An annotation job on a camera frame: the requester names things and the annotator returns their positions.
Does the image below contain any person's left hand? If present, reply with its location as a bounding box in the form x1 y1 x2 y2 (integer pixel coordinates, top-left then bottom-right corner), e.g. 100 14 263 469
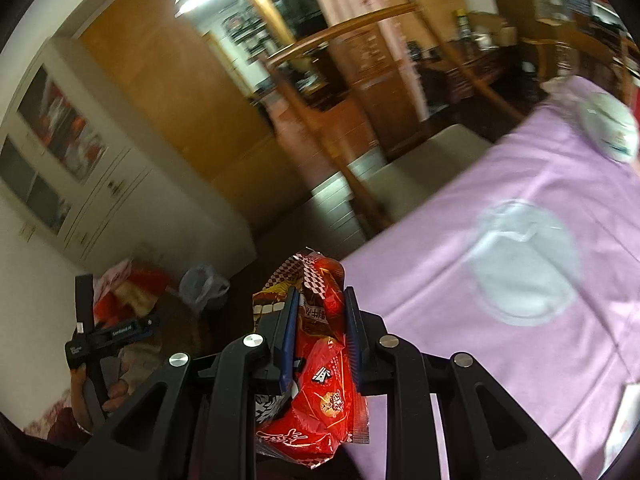
70 369 132 428

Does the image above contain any white round lid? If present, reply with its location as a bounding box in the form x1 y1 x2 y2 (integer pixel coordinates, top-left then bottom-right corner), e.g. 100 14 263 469
465 200 583 328

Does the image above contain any purple tablecloth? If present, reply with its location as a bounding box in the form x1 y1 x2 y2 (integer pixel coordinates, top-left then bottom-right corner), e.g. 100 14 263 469
340 75 640 480

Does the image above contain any grey chair cushion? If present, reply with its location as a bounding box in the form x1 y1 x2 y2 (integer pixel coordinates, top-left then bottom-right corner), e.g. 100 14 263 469
345 122 493 223

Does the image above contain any white round lidded container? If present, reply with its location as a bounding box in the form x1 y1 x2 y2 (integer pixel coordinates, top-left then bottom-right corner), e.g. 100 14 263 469
575 91 640 163

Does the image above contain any wooden dresser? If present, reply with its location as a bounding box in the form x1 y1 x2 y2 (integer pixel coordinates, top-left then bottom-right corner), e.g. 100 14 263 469
327 25 431 161

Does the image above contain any red floral blanket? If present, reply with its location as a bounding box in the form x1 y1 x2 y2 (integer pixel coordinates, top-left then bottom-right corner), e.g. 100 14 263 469
92 267 171 331

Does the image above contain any pink cloth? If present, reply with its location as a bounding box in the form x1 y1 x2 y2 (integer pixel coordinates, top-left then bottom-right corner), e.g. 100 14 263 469
100 259 133 291

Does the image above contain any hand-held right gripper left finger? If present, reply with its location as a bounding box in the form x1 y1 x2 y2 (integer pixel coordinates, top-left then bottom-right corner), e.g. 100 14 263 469
65 287 306 480

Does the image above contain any red snack packet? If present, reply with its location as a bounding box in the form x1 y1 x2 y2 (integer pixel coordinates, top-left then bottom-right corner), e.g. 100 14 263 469
251 247 372 471

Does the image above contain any person's left forearm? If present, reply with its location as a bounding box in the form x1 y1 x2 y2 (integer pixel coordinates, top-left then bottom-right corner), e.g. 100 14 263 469
22 405 96 458

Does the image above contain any wooden armchair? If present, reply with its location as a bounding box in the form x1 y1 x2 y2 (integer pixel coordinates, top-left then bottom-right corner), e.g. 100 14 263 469
520 25 632 106

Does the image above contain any wooden chair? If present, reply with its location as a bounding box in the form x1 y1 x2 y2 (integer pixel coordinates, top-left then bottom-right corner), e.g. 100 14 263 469
257 0 526 233

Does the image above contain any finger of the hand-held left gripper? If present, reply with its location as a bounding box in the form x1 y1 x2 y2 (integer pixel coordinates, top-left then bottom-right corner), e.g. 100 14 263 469
131 316 157 341

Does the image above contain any blue bin with plastic bag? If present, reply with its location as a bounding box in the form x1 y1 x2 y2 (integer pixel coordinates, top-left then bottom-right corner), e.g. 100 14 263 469
178 264 231 313

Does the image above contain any cluttered wooden desk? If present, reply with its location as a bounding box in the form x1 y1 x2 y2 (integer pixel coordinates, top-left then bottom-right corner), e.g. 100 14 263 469
415 35 541 106

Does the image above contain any wooden door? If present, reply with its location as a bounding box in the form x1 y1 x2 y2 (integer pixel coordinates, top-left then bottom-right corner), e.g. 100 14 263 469
80 0 311 226

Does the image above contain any white cabinet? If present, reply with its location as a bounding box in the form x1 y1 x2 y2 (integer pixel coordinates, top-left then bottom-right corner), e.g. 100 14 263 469
0 35 258 271

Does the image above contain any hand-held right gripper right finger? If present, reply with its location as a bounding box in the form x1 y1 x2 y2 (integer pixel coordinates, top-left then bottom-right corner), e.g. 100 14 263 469
342 286 583 480

